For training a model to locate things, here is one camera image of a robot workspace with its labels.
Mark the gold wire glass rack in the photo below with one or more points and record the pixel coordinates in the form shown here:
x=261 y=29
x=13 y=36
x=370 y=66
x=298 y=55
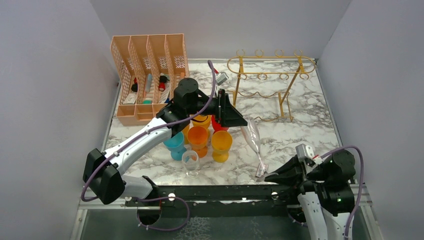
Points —
x=269 y=76

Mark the red black marker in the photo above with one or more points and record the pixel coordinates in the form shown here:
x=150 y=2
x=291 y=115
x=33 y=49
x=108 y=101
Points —
x=162 y=83

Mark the yellow wine glass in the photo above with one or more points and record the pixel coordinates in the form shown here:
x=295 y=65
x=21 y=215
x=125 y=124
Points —
x=221 y=143
x=202 y=121
x=185 y=134

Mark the orange wine glass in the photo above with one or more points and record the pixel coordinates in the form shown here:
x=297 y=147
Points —
x=198 y=138

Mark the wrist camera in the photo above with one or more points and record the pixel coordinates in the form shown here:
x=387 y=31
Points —
x=219 y=77
x=305 y=154

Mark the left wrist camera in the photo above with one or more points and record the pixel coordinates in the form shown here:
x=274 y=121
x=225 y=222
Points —
x=219 y=77

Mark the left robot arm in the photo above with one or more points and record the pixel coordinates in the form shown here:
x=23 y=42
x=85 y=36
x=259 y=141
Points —
x=104 y=170

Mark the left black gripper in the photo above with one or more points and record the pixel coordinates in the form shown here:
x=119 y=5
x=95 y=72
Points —
x=227 y=115

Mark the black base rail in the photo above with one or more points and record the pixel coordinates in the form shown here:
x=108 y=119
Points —
x=170 y=201

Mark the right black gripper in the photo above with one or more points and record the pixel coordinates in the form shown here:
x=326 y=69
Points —
x=293 y=172

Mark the peach plastic file organizer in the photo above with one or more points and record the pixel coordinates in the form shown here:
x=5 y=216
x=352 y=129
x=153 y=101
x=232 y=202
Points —
x=140 y=60

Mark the blue wine glass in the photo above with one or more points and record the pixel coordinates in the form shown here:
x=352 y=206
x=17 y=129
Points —
x=176 y=146

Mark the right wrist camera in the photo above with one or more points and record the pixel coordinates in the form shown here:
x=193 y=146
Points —
x=305 y=154

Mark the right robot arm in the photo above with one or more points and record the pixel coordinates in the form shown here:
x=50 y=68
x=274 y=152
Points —
x=320 y=186

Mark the red wine glass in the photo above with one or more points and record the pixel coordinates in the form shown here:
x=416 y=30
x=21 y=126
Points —
x=217 y=126

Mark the small red white card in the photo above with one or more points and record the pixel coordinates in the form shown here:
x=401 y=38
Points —
x=261 y=171

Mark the clear wine glass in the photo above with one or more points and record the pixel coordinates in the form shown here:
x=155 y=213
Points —
x=191 y=163
x=252 y=137

